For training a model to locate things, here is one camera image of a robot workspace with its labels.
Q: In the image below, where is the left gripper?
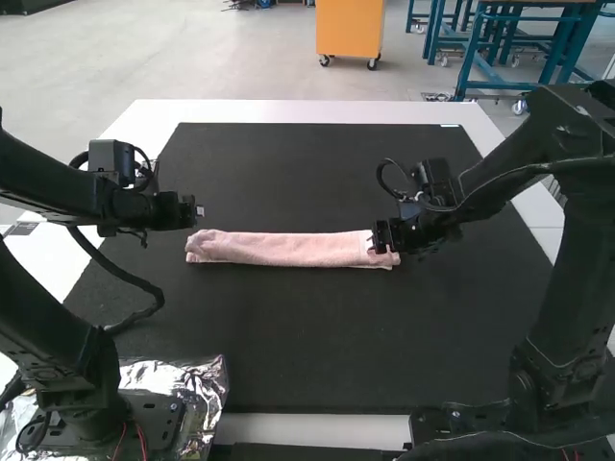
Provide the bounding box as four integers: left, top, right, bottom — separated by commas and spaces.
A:
148, 190, 199, 231

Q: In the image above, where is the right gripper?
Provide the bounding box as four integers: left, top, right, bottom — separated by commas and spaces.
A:
368, 199, 463, 258

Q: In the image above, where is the pale towel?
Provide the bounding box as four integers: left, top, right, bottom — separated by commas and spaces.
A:
184, 229, 402, 271

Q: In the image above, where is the black mat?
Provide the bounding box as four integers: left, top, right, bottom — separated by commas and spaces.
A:
61, 122, 554, 415

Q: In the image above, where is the silver foil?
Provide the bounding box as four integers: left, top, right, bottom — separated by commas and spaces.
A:
0, 353, 229, 461

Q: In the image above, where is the orange wheeled cabinet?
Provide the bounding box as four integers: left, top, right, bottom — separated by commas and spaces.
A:
314, 0, 387, 72

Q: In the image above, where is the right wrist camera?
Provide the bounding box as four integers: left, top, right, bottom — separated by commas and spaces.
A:
413, 158, 458, 199

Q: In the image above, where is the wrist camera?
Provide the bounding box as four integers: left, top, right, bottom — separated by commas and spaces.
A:
87, 138, 136, 187
413, 158, 458, 199

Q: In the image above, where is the black cable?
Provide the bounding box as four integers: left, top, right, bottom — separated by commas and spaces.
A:
376, 158, 412, 199
70, 223, 166, 336

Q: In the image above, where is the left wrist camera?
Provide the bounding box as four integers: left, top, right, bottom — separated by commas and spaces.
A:
87, 138, 136, 187

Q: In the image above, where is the blue metal frame cart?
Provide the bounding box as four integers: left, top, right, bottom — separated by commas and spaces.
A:
454, 0, 615, 116
406, 0, 481, 66

